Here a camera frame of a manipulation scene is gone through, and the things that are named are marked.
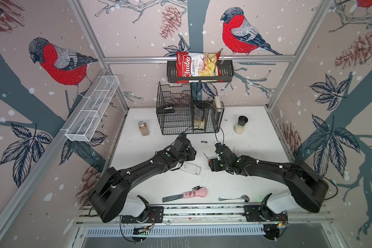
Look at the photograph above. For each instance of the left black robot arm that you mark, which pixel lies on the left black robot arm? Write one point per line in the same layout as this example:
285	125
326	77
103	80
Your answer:
109	194

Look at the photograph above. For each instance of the pink handled knife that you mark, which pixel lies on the pink handled knife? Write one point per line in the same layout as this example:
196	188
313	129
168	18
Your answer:
191	194

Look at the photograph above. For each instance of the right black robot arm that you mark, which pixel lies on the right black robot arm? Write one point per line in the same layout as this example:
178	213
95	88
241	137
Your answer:
307	188

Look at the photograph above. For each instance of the black wall shelf basket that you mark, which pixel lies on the black wall shelf basket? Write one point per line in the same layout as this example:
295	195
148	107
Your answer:
226	73

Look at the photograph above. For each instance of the white remote control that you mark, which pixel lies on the white remote control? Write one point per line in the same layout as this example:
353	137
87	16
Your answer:
191	168

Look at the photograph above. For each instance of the white wire wall shelf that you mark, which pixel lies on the white wire wall shelf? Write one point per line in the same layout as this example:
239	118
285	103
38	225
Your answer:
88	118

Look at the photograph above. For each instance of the red cassava chips bag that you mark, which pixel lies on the red cassava chips bag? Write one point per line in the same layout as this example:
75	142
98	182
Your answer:
197	64

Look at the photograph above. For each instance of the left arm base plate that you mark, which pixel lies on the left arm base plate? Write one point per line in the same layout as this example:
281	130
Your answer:
152	214

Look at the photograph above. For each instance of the black stapler in basket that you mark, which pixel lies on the black stapler in basket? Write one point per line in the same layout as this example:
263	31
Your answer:
166	109

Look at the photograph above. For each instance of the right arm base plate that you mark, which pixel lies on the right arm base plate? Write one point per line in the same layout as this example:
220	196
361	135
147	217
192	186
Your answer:
257	213

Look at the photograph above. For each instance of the black wire basket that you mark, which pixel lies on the black wire basket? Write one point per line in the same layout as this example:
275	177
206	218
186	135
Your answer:
198	108

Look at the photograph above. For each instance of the metal spoon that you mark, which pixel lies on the metal spoon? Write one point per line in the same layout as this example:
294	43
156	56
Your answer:
243	198

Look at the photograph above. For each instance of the black lid shaker jar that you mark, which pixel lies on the black lid shaker jar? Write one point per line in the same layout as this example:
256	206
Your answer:
241	123

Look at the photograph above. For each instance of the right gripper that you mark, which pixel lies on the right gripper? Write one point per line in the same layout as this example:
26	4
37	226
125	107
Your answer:
213	165

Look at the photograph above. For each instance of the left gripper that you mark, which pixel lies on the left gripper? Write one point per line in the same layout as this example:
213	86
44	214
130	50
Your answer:
192	153

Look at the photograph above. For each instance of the brown spice jar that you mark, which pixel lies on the brown spice jar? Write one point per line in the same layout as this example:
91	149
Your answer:
143	128

